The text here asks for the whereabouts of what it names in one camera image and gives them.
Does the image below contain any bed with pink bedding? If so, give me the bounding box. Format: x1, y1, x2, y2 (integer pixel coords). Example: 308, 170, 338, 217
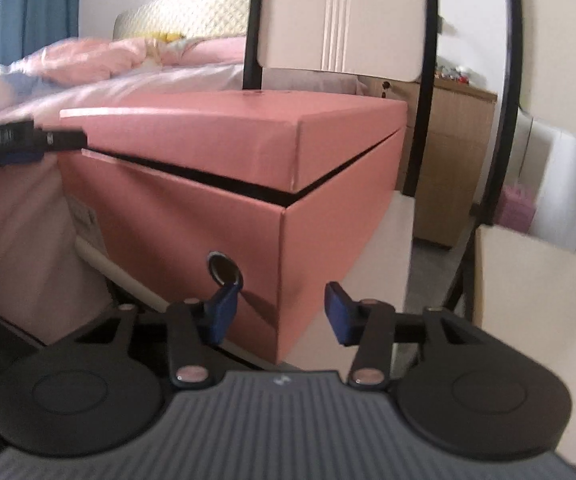
0, 34, 369, 346

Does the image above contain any left beige folding chair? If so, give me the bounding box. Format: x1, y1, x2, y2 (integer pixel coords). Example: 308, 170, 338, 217
241, 0, 440, 196

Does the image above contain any beige folding chair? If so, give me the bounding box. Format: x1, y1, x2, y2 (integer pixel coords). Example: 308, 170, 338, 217
241, 0, 440, 196
442, 0, 576, 466

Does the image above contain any right beige folding chair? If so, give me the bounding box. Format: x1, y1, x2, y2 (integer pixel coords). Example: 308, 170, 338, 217
442, 0, 576, 466

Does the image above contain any quilted cream headboard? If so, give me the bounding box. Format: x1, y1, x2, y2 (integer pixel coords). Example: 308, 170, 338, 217
113, 0, 250, 39

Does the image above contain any pink shoe box lid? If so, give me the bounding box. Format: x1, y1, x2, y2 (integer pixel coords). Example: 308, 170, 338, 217
60, 90, 407, 193

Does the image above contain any yellow plush on bed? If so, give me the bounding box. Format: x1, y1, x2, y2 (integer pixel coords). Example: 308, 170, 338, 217
151, 32, 186, 44

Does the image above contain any small pink gift box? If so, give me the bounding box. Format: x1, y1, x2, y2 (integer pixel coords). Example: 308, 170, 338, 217
494, 184, 535, 234

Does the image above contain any wooden drawer cabinet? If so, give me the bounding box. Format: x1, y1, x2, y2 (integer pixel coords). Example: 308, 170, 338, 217
361, 74, 500, 248

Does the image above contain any pink shoe box base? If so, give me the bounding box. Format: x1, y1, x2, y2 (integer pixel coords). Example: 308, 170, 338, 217
59, 133, 411, 370

